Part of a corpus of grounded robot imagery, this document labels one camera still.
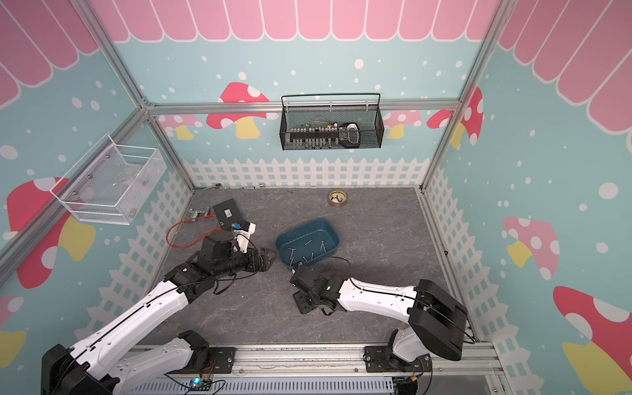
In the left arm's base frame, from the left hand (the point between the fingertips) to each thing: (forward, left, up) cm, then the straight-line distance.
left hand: (268, 256), depth 77 cm
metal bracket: (+30, +39, -17) cm, 51 cm away
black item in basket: (+41, -26, +17) cm, 52 cm away
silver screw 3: (+11, -5, -17) cm, 21 cm away
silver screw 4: (+9, -10, -18) cm, 22 cm away
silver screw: (+16, -11, -16) cm, 25 cm away
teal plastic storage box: (+15, -11, -17) cm, 25 cm away
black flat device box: (+29, +26, -16) cm, 42 cm away
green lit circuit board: (-32, +19, -20) cm, 42 cm away
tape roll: (+40, -23, -17) cm, 50 cm away
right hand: (-9, -11, -13) cm, 19 cm away
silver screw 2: (+15, -17, -17) cm, 28 cm away
